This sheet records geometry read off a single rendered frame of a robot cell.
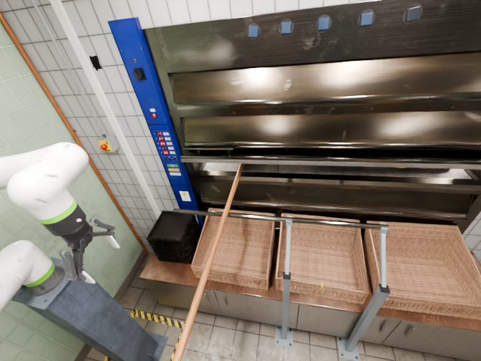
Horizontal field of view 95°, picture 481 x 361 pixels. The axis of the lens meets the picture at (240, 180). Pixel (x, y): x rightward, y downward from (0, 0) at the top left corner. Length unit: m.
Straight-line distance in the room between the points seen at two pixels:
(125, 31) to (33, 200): 1.00
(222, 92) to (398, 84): 0.87
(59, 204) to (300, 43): 1.12
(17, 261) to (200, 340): 1.49
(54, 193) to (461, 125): 1.71
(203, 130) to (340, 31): 0.88
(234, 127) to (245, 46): 0.44
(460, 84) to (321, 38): 0.66
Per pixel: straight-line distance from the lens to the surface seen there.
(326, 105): 1.32
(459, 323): 1.96
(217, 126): 1.44
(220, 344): 2.24
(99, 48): 1.63
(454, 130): 1.59
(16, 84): 1.94
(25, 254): 1.31
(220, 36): 1.28
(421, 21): 1.33
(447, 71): 1.44
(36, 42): 1.91
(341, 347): 2.26
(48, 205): 0.73
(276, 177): 1.56
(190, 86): 1.40
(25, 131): 1.91
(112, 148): 1.84
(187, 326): 1.03
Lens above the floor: 2.13
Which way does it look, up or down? 38 degrees down
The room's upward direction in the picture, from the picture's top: 8 degrees counter-clockwise
